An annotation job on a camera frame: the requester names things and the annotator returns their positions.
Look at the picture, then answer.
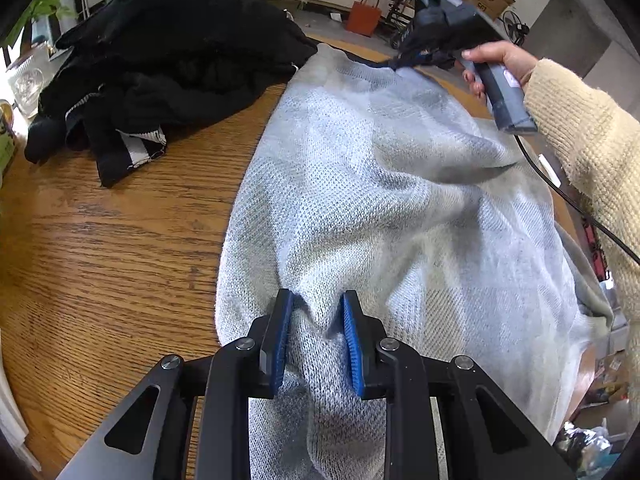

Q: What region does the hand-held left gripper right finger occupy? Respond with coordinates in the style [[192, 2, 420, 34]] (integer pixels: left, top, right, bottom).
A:
[[341, 290, 576, 480]]

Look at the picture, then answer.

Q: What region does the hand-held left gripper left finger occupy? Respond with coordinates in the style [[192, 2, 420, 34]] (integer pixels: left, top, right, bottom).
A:
[[57, 288, 296, 480]]

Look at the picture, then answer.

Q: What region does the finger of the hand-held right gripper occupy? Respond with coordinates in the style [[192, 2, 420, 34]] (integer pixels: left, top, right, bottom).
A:
[[384, 50, 453, 71]]

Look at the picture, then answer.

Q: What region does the grey knit sweater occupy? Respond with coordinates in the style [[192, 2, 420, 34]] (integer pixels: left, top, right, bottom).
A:
[[216, 42, 616, 480]]

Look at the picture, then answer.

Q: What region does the person's right forearm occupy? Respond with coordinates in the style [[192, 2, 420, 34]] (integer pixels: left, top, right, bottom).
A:
[[520, 58, 640, 356]]

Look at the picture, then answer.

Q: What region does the pile of black clothes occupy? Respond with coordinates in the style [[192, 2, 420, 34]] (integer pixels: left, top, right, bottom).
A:
[[24, 0, 321, 189]]

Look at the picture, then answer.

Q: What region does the person's right hand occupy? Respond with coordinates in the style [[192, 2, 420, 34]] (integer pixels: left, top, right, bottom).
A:
[[462, 41, 541, 98]]

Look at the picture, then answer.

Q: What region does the black floor fan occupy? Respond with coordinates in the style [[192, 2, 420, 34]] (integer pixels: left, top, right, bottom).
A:
[[501, 10, 531, 46]]

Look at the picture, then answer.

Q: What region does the orange paper bag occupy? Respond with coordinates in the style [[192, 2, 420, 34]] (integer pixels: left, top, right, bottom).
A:
[[345, 0, 383, 37]]

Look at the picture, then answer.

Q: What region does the green potted plant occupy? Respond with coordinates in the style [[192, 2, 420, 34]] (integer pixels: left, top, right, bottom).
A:
[[5, 0, 123, 61]]

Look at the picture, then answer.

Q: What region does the black cable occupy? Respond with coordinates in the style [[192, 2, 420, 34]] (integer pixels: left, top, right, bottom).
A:
[[515, 134, 640, 265]]

